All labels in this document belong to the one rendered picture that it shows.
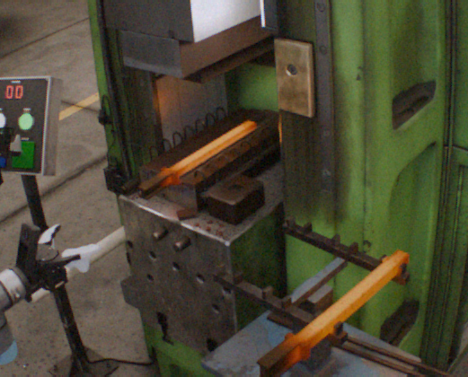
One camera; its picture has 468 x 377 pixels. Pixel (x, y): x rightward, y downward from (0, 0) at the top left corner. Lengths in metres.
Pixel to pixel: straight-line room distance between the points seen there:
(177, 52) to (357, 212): 0.55
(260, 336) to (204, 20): 0.71
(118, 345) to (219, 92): 1.13
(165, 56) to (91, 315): 1.56
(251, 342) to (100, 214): 2.08
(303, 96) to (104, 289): 1.73
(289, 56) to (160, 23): 0.30
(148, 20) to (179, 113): 0.47
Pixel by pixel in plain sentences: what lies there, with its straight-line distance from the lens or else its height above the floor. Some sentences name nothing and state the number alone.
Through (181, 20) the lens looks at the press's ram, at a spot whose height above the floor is 1.42.
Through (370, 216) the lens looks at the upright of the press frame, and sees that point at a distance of 1.65.
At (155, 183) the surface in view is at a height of 1.01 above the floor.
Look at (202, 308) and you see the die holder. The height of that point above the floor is 0.66.
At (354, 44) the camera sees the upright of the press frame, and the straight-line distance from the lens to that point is 1.49.
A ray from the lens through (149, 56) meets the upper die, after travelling 1.68.
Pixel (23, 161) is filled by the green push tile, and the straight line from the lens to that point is 2.01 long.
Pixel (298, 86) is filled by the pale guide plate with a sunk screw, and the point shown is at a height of 1.25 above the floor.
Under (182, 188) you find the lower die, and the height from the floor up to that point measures 0.97.
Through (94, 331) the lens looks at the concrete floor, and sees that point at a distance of 2.89.
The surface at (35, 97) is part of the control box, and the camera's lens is 2.01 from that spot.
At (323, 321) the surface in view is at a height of 1.04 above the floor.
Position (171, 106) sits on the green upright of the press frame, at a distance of 2.01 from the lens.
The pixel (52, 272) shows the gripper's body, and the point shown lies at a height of 0.97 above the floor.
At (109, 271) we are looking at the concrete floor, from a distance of 3.19.
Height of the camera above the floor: 1.87
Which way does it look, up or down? 31 degrees down
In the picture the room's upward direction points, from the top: 5 degrees counter-clockwise
